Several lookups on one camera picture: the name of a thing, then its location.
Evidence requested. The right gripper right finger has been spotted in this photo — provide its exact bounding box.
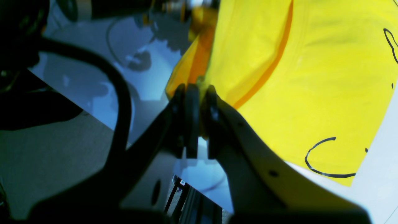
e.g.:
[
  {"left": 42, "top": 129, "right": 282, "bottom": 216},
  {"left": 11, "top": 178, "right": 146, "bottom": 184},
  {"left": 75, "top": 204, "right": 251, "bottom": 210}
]
[{"left": 203, "top": 86, "right": 371, "bottom": 224}]

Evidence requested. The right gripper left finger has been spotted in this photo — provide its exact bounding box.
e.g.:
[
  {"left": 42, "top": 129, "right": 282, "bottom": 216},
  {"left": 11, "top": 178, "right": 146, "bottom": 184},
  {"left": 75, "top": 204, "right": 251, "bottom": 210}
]
[{"left": 27, "top": 84, "right": 200, "bottom": 224}]

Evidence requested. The yellow orange t-shirt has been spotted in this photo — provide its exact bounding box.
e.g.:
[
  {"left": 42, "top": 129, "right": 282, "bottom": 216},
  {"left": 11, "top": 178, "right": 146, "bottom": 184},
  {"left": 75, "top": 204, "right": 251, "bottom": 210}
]
[{"left": 165, "top": 0, "right": 397, "bottom": 187}]

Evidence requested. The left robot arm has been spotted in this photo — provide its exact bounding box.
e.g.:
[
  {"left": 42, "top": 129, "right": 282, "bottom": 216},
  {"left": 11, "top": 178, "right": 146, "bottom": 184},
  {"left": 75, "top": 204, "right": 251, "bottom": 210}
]
[{"left": 1, "top": 0, "right": 220, "bottom": 130}]

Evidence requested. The thick black cable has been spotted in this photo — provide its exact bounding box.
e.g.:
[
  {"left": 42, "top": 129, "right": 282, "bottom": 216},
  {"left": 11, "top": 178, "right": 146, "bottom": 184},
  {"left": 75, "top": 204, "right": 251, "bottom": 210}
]
[{"left": 31, "top": 37, "right": 132, "bottom": 162}]

